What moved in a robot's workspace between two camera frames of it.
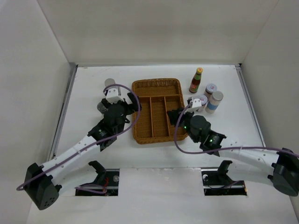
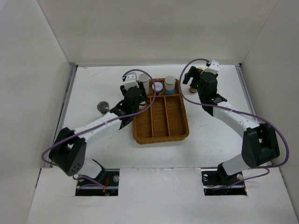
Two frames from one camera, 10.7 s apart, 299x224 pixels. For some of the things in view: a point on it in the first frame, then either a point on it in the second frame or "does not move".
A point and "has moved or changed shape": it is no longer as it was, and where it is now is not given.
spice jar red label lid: [209, 89] has moved or changed shape
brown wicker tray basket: [159, 95] does not move
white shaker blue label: [213, 102] has moved or changed shape
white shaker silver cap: [109, 81] → [144, 78]
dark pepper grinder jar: [101, 108] does not move
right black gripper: [173, 115] → [194, 73]
